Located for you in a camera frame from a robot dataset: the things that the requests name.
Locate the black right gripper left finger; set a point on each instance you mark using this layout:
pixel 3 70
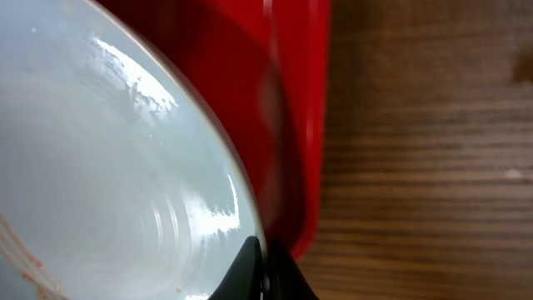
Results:
pixel 243 280

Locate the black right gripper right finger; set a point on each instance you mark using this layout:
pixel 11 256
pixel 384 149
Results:
pixel 284 280

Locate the light blue plate bottom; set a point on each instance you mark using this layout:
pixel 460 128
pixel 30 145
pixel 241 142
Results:
pixel 116 181

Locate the red plastic tray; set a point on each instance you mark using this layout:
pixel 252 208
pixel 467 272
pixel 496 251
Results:
pixel 261 67

